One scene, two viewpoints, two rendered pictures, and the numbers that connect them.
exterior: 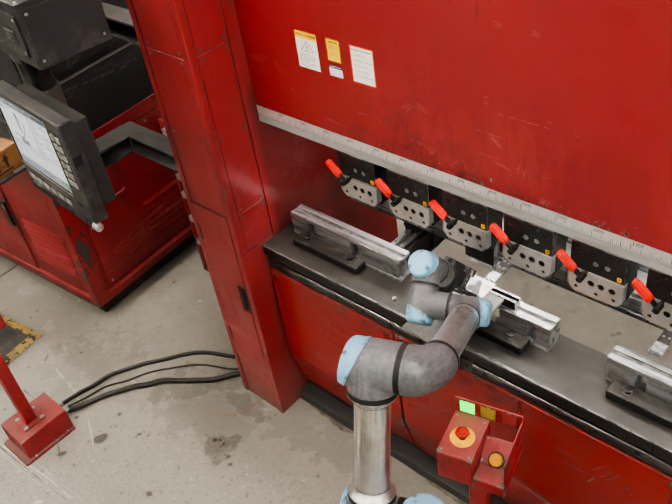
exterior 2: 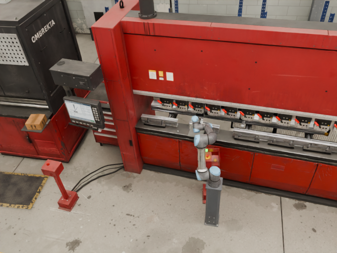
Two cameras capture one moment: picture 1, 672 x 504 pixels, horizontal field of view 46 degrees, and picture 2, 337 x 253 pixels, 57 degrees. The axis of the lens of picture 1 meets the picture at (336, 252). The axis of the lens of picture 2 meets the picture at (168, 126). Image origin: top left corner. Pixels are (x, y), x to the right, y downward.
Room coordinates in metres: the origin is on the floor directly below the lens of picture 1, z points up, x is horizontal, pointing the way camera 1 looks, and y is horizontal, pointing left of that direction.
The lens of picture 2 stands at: (-0.67, 1.31, 3.60)
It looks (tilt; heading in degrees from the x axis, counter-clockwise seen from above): 42 degrees down; 332
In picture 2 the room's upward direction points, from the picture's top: 5 degrees counter-clockwise
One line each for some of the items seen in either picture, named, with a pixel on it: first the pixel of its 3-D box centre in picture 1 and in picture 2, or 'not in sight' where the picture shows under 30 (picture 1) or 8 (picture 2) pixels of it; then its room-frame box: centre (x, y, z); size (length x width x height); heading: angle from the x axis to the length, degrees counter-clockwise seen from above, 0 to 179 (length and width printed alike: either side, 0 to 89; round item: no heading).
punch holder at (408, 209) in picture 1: (416, 193); (182, 103); (1.92, -0.27, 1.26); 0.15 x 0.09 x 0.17; 42
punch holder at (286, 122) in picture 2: not in sight; (284, 117); (1.04, -1.08, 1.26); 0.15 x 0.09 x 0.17; 42
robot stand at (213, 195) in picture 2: not in sight; (212, 202); (1.02, -0.11, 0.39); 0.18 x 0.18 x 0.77; 47
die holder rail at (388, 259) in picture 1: (348, 241); (159, 120); (2.16, -0.05, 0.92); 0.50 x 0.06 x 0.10; 42
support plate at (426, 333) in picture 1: (453, 313); (197, 130); (1.66, -0.31, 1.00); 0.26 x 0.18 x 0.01; 132
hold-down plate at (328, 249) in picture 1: (328, 252); (154, 124); (2.16, 0.03, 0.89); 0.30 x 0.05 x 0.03; 42
